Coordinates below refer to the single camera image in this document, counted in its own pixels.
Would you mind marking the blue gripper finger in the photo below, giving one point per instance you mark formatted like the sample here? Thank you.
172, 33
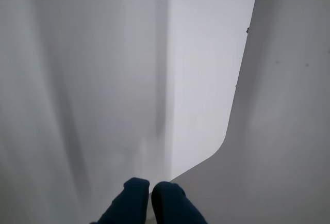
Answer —
172, 206
129, 203

